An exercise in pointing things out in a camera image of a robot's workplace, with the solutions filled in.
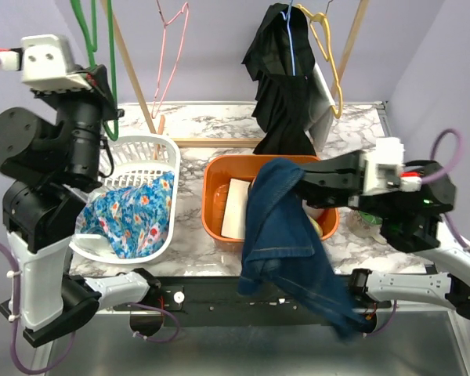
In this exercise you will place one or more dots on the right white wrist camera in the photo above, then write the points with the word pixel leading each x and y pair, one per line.
pixel 383 169

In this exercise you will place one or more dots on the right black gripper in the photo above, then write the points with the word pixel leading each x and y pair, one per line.
pixel 332 182

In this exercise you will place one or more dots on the wooden clothes rack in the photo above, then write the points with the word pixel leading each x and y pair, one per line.
pixel 224 142

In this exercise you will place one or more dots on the white square plate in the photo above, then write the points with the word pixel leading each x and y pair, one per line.
pixel 233 221

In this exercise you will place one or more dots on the yellow cup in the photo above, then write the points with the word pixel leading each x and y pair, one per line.
pixel 316 227

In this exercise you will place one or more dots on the floral blue skirt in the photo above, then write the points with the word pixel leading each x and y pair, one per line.
pixel 133 219

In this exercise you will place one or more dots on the dark blue denim skirt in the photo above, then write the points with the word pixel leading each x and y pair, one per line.
pixel 310 281

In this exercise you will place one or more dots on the pink wire hanger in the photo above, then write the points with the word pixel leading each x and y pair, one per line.
pixel 168 62

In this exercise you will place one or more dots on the green bowl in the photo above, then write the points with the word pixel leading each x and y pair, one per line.
pixel 369 220

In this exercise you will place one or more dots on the grey white garment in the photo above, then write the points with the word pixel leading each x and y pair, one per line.
pixel 320 109

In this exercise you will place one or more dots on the orange plastic tub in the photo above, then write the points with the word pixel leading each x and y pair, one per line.
pixel 215 188

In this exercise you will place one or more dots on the white laundry basket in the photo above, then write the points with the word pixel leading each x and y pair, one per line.
pixel 129 161

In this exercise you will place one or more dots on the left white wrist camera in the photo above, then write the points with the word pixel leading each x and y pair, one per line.
pixel 46 63

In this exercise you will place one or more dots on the white floral mug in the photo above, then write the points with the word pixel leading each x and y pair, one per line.
pixel 356 227

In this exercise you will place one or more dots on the black garment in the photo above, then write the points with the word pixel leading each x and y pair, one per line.
pixel 281 109

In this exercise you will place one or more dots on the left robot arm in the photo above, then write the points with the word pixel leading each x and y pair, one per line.
pixel 51 164

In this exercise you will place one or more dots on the yellow hanger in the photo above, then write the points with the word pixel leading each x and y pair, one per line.
pixel 326 50

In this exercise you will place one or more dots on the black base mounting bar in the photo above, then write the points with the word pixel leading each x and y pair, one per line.
pixel 215 302

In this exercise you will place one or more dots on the light blue hanger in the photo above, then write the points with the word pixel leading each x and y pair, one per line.
pixel 287 19

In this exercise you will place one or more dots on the green hanger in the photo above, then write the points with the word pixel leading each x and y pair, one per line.
pixel 91 40

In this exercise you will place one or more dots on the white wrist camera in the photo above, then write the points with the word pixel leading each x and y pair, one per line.
pixel 46 63
pixel 383 169

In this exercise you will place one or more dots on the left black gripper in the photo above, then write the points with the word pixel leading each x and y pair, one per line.
pixel 99 93

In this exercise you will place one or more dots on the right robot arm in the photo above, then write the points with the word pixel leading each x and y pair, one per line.
pixel 411 222

